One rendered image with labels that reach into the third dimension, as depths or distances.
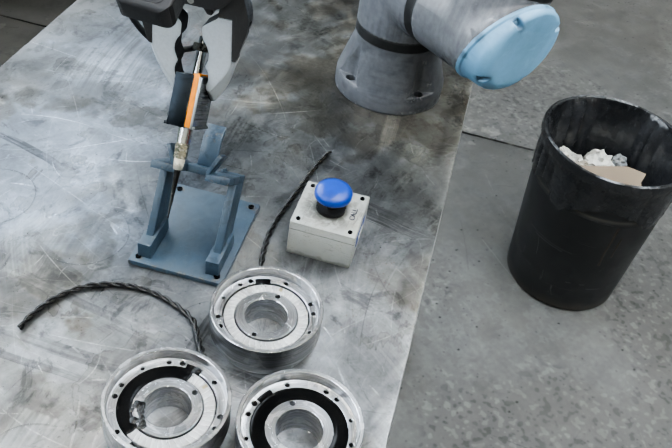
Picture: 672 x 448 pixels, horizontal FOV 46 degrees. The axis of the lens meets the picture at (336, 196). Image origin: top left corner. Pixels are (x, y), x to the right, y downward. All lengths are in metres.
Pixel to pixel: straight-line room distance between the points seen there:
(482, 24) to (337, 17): 0.42
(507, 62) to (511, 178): 1.45
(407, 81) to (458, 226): 1.13
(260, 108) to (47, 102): 0.27
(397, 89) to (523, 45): 0.20
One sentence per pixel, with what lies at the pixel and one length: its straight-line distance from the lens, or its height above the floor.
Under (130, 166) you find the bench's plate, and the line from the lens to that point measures 0.96.
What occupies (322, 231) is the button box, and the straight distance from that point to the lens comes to 0.82.
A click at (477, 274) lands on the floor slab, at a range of 2.04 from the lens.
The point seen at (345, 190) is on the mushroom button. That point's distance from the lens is 0.83.
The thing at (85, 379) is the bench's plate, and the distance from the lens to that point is 0.76.
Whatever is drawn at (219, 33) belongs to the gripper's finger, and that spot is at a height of 1.06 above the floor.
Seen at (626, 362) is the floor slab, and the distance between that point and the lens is 2.00.
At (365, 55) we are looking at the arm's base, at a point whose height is 0.87.
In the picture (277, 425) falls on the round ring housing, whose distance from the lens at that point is 0.70.
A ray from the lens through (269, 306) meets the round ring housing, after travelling 0.78.
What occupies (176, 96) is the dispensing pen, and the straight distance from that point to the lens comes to 0.72.
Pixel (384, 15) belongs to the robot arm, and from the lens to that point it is 1.03.
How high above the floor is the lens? 1.41
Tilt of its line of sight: 41 degrees down
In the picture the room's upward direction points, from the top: 9 degrees clockwise
